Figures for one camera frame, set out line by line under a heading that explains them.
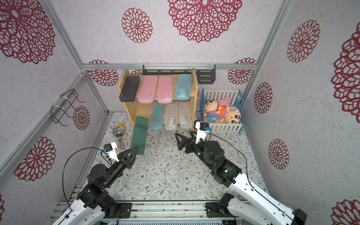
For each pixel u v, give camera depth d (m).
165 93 0.68
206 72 0.97
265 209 0.41
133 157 0.66
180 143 0.57
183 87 0.71
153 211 0.75
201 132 0.55
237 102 1.13
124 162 0.61
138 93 0.74
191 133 0.68
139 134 0.72
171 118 0.86
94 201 0.53
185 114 0.88
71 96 0.82
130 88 0.72
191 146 0.56
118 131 1.00
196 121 0.88
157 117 0.87
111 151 0.61
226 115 1.02
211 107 1.05
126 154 0.62
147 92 0.70
